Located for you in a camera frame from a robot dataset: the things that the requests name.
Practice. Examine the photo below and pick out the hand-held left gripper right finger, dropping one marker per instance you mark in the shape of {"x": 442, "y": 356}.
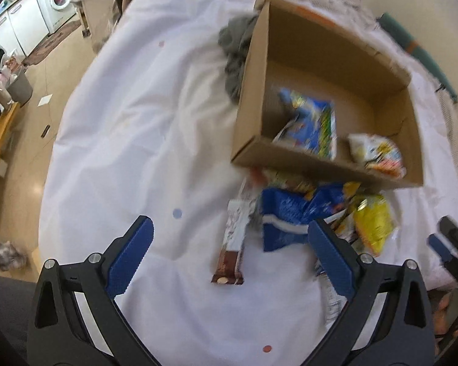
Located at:
{"x": 330, "y": 259}

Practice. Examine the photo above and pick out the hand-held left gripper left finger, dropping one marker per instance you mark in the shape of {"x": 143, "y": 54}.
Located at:
{"x": 131, "y": 259}

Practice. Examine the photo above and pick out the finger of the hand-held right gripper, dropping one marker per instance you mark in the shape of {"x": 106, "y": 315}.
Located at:
{"x": 453, "y": 230}
{"x": 441, "y": 246}

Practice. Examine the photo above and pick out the white printed snack packet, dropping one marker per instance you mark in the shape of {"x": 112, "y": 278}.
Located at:
{"x": 332, "y": 305}

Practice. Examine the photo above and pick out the yellow snack bag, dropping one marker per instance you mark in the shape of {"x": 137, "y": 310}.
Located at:
{"x": 374, "y": 223}

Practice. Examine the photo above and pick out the blue snack bag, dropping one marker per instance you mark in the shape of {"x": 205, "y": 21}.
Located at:
{"x": 290, "y": 213}

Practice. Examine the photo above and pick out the brown chocolate bar packet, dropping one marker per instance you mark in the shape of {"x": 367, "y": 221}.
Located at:
{"x": 232, "y": 244}

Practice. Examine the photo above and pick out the white red snack packet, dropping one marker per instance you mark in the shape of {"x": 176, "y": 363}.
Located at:
{"x": 378, "y": 156}

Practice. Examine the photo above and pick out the blue green snack packet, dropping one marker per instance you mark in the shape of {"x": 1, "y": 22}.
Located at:
{"x": 313, "y": 125}

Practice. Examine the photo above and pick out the brown cardboard box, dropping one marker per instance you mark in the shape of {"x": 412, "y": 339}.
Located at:
{"x": 259, "y": 84}

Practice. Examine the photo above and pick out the white printed bedsheet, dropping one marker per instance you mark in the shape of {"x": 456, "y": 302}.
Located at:
{"x": 156, "y": 141}

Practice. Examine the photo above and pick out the grey fluffy slipper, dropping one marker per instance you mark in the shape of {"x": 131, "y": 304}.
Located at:
{"x": 3, "y": 255}

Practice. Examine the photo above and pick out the dark cloth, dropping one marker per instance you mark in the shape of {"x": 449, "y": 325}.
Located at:
{"x": 5, "y": 312}

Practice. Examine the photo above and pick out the white paper sheet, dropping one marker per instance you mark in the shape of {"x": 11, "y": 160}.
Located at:
{"x": 45, "y": 100}

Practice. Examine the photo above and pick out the teal bolster cushion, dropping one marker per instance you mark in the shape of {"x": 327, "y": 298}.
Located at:
{"x": 416, "y": 45}

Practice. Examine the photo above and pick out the grey waste bin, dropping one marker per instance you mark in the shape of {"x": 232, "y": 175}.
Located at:
{"x": 21, "y": 88}

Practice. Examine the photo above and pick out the grey cloth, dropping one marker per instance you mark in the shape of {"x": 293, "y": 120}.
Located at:
{"x": 236, "y": 49}

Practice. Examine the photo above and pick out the patterned floor rug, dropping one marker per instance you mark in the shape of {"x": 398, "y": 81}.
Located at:
{"x": 49, "y": 44}

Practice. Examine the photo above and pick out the white cabinet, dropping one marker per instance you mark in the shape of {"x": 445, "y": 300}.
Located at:
{"x": 19, "y": 24}

